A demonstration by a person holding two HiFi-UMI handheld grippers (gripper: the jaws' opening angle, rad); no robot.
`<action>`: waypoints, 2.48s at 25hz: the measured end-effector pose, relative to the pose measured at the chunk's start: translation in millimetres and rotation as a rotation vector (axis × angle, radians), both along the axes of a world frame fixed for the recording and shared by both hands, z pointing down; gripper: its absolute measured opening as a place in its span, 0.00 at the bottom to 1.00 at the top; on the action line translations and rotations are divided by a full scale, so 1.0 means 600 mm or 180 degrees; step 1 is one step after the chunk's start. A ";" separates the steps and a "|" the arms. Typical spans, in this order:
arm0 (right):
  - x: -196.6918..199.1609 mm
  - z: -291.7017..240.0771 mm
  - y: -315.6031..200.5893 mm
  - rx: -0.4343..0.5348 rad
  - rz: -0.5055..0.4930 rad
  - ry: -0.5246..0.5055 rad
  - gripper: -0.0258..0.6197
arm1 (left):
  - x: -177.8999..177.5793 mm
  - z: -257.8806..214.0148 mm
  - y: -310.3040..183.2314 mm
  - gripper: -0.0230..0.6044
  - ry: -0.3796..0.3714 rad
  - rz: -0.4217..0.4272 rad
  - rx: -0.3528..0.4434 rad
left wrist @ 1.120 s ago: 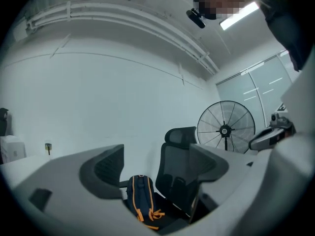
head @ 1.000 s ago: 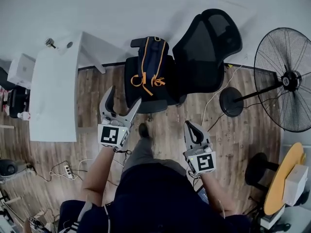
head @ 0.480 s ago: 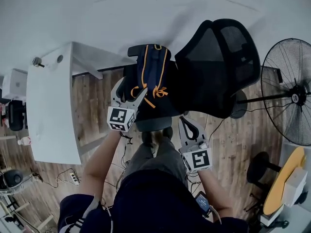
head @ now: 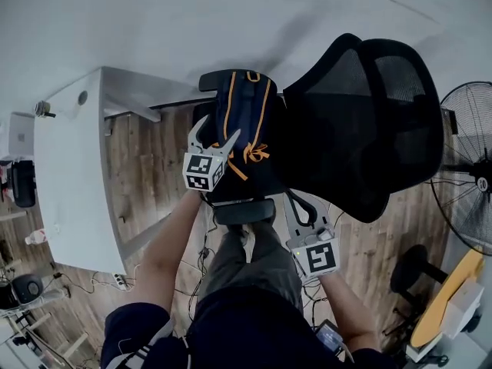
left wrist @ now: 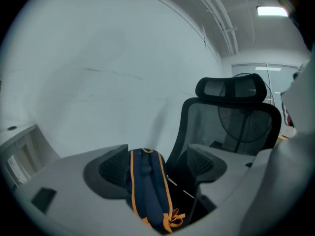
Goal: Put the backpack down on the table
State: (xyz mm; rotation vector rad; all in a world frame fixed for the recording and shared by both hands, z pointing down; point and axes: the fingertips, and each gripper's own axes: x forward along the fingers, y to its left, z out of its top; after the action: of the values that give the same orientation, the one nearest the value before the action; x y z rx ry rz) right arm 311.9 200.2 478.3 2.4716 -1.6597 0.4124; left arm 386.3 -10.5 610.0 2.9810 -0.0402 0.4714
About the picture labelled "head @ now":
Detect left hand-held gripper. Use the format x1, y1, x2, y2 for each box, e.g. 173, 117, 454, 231
181, 114, 243, 194

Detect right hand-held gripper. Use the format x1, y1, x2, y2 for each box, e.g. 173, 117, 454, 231
282, 188, 342, 280

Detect navy backpack with orange trim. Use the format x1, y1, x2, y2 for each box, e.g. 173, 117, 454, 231
209, 69, 278, 182

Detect person's right forearm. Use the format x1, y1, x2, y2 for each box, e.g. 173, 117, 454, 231
317, 271, 382, 355

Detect person's left forearm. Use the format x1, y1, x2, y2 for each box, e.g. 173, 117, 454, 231
131, 189, 204, 311

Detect person's grey trousers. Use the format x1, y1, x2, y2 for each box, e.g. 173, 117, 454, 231
197, 221, 305, 317

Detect black mesh office chair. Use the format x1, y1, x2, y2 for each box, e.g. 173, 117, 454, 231
191, 32, 446, 226

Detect black screen device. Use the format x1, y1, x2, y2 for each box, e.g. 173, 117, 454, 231
314, 319, 346, 359

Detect person's navy shirt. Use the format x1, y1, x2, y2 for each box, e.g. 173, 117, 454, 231
99, 285, 399, 369

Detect white table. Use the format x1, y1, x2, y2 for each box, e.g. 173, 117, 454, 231
33, 65, 203, 277

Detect black floor fan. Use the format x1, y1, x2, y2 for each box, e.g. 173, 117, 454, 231
429, 81, 492, 257

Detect white rectangular box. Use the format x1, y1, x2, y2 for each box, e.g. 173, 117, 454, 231
440, 282, 486, 340

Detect white low appliance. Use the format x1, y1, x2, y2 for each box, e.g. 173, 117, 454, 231
406, 334, 453, 364

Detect tall white carton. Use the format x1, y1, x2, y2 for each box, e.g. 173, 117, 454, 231
7, 111, 37, 158

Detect clear plastic water bottle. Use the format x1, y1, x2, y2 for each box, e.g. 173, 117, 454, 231
24, 228, 52, 245

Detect black round speaker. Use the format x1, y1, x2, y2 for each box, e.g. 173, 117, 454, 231
10, 274, 45, 305

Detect round yellow pedestal table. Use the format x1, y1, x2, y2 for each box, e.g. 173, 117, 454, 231
389, 244, 486, 349

